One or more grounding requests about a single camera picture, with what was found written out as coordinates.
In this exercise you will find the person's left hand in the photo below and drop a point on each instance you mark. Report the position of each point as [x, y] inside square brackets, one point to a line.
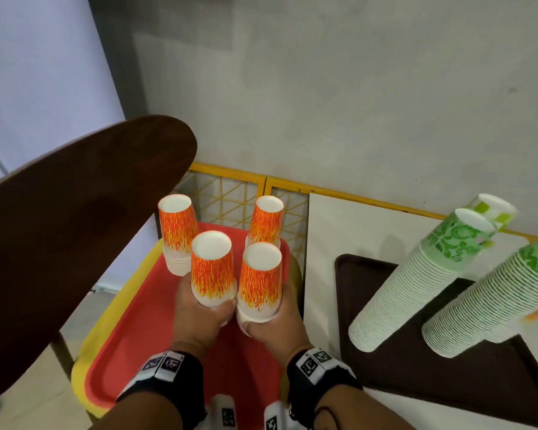
[190, 322]

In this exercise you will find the person's right thumb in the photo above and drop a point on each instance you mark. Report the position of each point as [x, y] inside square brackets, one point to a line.
[256, 326]

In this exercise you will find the person's left thumb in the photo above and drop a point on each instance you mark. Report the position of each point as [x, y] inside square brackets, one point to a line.
[218, 314]

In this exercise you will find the dark brown wooden chair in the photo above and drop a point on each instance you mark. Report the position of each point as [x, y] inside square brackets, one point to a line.
[71, 237]

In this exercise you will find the stack of orange marked cups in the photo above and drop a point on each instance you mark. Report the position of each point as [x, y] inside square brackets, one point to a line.
[520, 324]

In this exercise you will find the stack of lime checked cups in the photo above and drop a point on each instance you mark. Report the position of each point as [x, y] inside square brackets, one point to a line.
[497, 212]

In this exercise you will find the dark brown plastic tray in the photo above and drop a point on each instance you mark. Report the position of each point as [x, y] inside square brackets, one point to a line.
[430, 380]

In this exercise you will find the person's right forearm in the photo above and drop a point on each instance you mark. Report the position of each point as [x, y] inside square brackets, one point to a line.
[358, 409]

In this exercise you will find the person's right hand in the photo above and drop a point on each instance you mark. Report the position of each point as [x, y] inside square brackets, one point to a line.
[287, 331]

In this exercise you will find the stack of green floral cups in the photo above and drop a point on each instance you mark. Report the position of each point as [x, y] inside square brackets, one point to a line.
[412, 286]
[488, 304]

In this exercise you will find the person's left forearm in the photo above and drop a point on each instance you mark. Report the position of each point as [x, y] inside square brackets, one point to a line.
[139, 414]

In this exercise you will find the stack of orange paper cups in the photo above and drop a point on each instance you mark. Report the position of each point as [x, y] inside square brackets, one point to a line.
[213, 268]
[260, 282]
[177, 228]
[266, 221]

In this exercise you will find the red plastic tray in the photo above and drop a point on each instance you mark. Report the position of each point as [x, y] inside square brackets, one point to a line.
[148, 335]

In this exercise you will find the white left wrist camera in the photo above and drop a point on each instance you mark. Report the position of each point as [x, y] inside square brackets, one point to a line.
[224, 414]

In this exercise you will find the yellow plastic tray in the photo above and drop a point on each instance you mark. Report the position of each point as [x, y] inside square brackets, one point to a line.
[112, 313]

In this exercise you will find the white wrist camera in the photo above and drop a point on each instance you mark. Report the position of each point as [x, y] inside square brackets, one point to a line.
[275, 418]
[224, 414]

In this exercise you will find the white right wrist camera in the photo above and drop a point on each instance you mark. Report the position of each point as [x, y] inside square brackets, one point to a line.
[275, 418]

